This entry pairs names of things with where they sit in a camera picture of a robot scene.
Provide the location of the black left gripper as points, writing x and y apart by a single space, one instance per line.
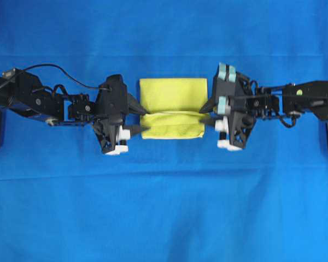
108 125

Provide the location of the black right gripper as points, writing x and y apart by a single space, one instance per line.
233 127

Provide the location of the yellow towel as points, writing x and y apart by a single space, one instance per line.
173 107

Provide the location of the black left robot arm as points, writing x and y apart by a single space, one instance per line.
23 93

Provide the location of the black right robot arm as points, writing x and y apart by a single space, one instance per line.
235 106

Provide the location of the blue table cloth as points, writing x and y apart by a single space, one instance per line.
61 199

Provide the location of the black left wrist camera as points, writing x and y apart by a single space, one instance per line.
112 97

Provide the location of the teal black right wrist camera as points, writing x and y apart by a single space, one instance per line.
224 85

